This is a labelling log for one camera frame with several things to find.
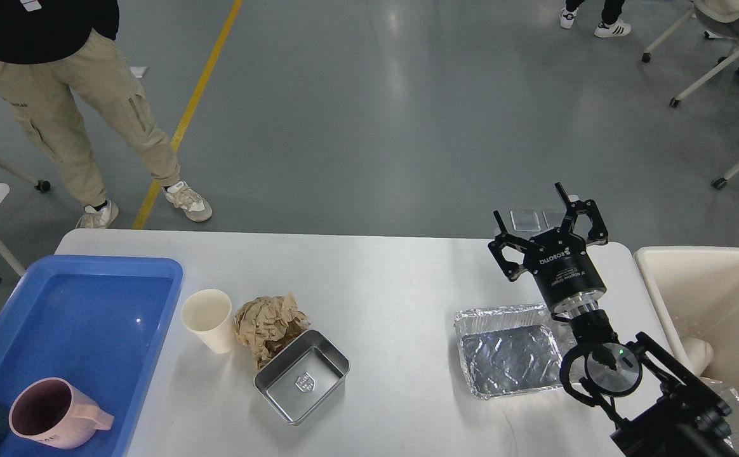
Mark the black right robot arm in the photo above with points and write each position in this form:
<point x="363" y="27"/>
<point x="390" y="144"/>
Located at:
<point x="658" y="406"/>

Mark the crumpled brown paper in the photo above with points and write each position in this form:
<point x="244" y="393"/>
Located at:
<point x="267" y="325"/>

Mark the stainless steel square tray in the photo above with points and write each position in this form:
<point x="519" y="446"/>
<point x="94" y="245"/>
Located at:
<point x="301" y="376"/>

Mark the white office chair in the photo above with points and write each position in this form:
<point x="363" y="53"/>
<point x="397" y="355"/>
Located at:
<point x="717" y="17"/>

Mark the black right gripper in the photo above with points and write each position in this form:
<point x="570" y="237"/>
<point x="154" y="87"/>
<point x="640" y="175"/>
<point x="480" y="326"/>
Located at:
<point x="563" y="270"/>

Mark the aluminium foil tray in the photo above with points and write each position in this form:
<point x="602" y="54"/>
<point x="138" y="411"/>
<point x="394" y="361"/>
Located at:
<point x="511" y="350"/>

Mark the clear floor plate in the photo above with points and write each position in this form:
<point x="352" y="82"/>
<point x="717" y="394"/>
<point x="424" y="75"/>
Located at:
<point x="553" y="218"/>
<point x="525" y="221"/>

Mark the white sneaker far person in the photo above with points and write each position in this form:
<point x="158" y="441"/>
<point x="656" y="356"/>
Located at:
<point x="616" y="29"/>

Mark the blue plastic tray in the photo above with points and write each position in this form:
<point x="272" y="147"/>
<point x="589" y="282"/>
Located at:
<point x="98" y="322"/>

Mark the clear floor plate left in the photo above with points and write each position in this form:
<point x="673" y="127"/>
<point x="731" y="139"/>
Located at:
<point x="525" y="221"/>

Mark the person in khaki trousers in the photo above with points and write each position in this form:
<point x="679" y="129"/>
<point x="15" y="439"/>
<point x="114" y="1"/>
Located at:
<point x="53" y="51"/>

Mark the clear floor plate right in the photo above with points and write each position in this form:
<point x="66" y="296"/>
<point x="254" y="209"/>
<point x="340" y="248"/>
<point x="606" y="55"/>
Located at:
<point x="553" y="218"/>

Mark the cream plastic bin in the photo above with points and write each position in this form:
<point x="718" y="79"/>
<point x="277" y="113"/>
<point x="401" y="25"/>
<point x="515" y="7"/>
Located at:
<point x="695" y="291"/>

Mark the cream paper cup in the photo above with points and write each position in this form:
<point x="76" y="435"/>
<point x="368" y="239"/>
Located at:
<point x="208" y="314"/>

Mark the pink ceramic mug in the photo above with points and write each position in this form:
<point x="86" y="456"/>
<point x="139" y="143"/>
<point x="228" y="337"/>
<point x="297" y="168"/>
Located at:
<point x="54" y="413"/>

